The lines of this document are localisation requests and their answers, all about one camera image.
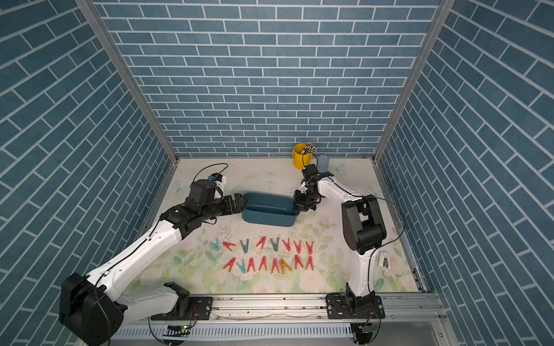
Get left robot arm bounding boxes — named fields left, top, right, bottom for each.
left=59, top=179, right=248, bottom=345

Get red clothespin row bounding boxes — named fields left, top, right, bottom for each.
left=304, top=256, right=314, bottom=272
left=258, top=256, right=268, bottom=272
left=271, top=258, right=280, bottom=273
left=224, top=257, right=236, bottom=272
left=247, top=257, right=255, bottom=272
left=294, top=255, right=305, bottom=270

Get dark teal storage box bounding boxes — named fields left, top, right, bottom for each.
left=242, top=192, right=300, bottom=227

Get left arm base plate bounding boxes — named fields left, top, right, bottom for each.
left=151, top=296, right=214, bottom=321

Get light teal clothespin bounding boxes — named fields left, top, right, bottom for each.
left=236, top=259, right=247, bottom=274
left=210, top=239, right=219, bottom=252

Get aluminium front rail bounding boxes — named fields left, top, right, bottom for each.
left=113, top=288, right=447, bottom=325

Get aluminium corner post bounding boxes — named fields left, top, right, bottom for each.
left=75, top=0, right=178, bottom=164
left=372, top=0, right=455, bottom=164

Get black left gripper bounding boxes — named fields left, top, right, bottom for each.
left=199, top=192, right=249, bottom=221

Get dark teal clothespin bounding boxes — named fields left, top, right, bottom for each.
left=270, top=236, right=281, bottom=252

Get aluminium corner post right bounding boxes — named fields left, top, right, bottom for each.
left=372, top=0, right=455, bottom=164

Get aluminium corner post left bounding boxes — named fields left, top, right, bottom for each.
left=75, top=0, right=178, bottom=164

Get grey blue cylinder case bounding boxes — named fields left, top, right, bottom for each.
left=317, top=154, right=330, bottom=173

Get small white device on table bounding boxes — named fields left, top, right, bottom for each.
left=377, top=251, right=390, bottom=270

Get yellow pen cup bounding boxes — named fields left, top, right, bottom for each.
left=292, top=144, right=312, bottom=170

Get pens in yellow cup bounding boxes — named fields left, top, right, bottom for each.
left=301, top=143, right=315, bottom=155

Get orange clothespin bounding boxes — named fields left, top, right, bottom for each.
left=278, top=259, right=291, bottom=275

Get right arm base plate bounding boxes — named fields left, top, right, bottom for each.
left=325, top=292, right=385, bottom=319

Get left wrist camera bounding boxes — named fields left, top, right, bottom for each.
left=209, top=173, right=227, bottom=195

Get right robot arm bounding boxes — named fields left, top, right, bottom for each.
left=293, top=164, right=387, bottom=301

